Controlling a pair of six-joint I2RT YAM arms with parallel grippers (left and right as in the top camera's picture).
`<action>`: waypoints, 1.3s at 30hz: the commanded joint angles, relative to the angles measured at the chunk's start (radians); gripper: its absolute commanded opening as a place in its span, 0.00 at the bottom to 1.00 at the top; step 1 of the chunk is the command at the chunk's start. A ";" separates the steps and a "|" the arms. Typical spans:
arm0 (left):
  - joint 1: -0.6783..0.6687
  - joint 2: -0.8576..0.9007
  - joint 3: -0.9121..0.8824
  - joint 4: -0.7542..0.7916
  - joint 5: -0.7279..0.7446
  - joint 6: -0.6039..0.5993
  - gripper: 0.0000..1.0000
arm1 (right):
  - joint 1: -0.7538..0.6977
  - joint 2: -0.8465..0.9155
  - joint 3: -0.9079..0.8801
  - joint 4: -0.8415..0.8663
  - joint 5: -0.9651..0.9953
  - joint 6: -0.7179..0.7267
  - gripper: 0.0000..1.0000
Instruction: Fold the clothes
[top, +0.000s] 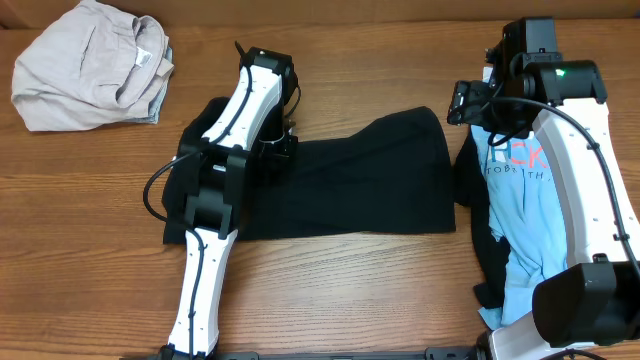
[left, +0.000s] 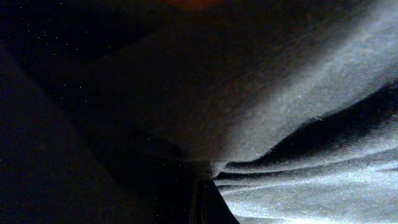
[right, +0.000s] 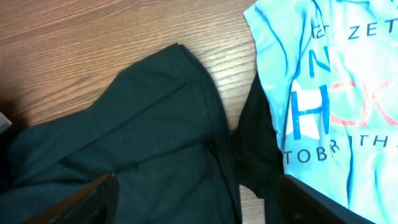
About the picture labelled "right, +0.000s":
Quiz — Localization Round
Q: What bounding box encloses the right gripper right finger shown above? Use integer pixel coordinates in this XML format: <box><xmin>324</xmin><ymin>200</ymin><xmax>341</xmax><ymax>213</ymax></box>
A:
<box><xmin>278</xmin><ymin>175</ymin><xmax>373</xmax><ymax>224</ymax></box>

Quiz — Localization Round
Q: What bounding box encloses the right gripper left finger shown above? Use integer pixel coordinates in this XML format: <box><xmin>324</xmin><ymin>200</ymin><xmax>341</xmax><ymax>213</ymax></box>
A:
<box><xmin>24</xmin><ymin>174</ymin><xmax>119</xmax><ymax>224</ymax></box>

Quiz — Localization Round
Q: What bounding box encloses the black t-shirt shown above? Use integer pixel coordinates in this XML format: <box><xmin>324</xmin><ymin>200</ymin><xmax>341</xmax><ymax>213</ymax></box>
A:
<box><xmin>1</xmin><ymin>44</ymin><xmax>242</xmax><ymax>223</ymax></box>

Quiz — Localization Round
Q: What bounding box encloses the light blue printed t-shirt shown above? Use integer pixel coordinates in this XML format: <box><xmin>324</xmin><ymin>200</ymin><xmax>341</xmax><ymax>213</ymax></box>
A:
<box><xmin>244</xmin><ymin>0</ymin><xmax>397</xmax><ymax>223</ymax></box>

